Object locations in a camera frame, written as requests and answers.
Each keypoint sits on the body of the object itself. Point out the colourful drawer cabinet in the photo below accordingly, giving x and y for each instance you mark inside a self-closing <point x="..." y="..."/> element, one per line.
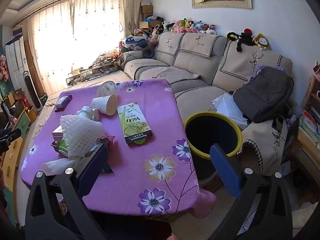
<point x="15" y="150"/>

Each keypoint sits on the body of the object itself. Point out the pink wrapper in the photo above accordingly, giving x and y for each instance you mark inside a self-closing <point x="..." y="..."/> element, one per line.
<point x="108" y="140"/>

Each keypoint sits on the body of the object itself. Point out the row of plush toys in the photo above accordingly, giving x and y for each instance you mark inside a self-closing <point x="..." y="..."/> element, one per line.
<point x="190" y="26"/>

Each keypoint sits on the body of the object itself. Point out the yellow-rimmed dark blue bin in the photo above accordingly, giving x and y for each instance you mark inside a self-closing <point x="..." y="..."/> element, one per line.
<point x="212" y="135"/>

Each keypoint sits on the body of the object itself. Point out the cluttered glass coffee table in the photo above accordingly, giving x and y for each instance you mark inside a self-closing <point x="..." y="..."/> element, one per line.
<point x="95" y="72"/>

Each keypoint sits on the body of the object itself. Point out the green snack box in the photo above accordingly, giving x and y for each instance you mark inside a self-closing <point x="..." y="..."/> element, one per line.
<point x="133" y="122"/>

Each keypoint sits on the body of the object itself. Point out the white paper cup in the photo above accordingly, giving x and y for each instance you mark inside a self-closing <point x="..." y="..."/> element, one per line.
<point x="105" y="104"/>

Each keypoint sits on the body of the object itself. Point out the grey backpack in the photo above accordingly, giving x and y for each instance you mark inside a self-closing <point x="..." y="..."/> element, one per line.
<point x="265" y="95"/>

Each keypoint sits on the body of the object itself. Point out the beige sofa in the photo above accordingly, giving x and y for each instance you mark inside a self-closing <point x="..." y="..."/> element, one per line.
<point x="190" y="62"/>

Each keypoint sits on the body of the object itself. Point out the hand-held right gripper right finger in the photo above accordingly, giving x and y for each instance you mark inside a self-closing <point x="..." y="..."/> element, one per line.
<point x="225" y="171"/>

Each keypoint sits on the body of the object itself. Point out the white tower fan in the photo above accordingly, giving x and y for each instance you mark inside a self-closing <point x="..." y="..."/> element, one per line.
<point x="31" y="92"/>

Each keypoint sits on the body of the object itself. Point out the wooden bookshelf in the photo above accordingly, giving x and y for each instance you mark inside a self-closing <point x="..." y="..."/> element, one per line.
<point x="310" y="120"/>

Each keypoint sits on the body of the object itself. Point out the black plush toy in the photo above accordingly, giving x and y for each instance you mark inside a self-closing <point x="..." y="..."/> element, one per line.
<point x="243" y="40"/>

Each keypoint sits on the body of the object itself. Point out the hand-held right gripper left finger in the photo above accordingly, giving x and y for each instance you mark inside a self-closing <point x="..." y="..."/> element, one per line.
<point x="93" y="166"/>

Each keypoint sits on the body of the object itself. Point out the stacked cardboard boxes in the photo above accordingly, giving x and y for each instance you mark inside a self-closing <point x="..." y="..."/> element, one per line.
<point x="146" y="12"/>

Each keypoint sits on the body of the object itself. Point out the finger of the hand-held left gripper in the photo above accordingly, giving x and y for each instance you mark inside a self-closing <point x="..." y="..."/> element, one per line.
<point x="11" y="134"/>

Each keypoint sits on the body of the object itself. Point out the purple floral tablecloth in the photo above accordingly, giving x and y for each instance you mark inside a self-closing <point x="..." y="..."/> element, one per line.
<point x="150" y="180"/>

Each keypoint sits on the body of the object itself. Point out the white plastic tub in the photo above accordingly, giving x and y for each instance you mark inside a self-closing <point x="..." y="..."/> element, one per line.
<point x="106" y="88"/>

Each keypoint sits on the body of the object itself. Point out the white paper sheets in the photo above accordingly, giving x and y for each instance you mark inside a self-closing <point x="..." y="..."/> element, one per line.
<point x="228" y="107"/>

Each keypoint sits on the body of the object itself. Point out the white foam fruit net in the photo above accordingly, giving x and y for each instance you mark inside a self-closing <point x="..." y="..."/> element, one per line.
<point x="80" y="135"/>

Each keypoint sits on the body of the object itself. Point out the card box on red tray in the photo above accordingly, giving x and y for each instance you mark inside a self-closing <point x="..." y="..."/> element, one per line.
<point x="62" y="102"/>

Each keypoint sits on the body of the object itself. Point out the green and white packet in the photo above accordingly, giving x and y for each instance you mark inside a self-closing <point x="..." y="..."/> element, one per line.
<point x="60" y="142"/>

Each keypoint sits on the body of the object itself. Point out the yellow plush toy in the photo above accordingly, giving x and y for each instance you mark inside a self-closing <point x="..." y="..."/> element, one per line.
<point x="261" y="41"/>

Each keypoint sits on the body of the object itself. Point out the cream curtain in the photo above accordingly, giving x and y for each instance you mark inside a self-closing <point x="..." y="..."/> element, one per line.
<point x="82" y="35"/>

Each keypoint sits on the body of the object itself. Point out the small white bottle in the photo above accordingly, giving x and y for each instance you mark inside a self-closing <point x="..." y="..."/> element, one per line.
<point x="88" y="113"/>

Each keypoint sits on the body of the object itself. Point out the white tissue paper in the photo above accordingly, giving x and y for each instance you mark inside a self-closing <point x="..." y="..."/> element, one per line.
<point x="58" y="165"/>

